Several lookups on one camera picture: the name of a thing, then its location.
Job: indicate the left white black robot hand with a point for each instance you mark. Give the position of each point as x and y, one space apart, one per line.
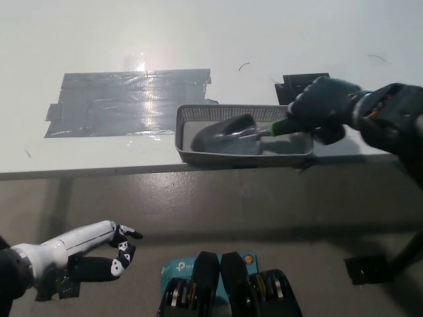
72 242

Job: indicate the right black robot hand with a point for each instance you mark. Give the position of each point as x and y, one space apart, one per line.
320 105

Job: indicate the black tape patch on desk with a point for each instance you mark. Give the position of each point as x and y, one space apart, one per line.
287 89

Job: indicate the black robot torso blocks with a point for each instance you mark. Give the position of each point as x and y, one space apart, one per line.
233 280

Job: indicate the grey tape piece under basket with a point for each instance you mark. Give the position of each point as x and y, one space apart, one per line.
305 164

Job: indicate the grey perforated plastic basket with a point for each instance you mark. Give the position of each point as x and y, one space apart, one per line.
231 158

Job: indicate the teal tp-link box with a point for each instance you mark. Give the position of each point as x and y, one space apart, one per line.
176 267

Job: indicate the black table leg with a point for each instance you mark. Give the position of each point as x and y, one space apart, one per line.
409 252

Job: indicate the large grey duct tape patch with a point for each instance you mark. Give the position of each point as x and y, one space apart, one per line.
109 105

